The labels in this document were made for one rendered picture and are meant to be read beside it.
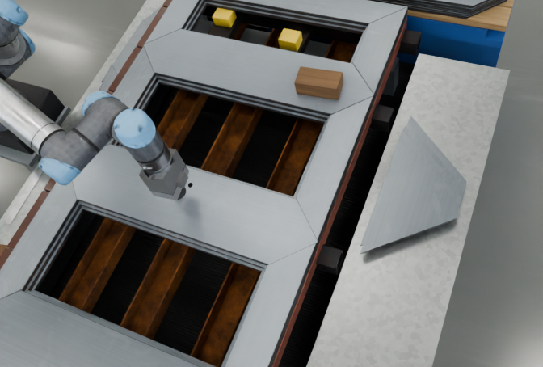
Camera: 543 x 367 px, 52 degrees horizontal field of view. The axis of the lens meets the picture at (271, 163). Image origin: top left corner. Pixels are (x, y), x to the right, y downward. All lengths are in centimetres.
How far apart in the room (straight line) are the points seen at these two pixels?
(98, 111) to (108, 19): 209
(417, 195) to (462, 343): 83
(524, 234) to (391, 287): 102
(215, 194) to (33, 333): 54
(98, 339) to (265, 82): 80
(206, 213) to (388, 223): 45
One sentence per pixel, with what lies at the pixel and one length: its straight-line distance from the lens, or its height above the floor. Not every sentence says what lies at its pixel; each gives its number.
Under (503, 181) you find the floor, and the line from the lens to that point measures 241.
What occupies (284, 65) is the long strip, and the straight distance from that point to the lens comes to 163.
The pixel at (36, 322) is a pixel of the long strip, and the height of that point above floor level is 85.
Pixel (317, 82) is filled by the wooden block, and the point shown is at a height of 90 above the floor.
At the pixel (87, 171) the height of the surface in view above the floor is 85.
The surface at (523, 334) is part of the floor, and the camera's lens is 220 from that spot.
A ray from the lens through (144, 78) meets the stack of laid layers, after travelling 173.
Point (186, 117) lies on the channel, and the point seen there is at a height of 72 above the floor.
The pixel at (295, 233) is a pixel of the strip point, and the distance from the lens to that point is 135.
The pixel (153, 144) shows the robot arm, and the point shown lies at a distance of 120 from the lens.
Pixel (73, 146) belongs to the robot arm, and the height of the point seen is 117.
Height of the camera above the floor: 208
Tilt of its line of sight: 58 degrees down
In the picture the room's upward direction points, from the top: 18 degrees counter-clockwise
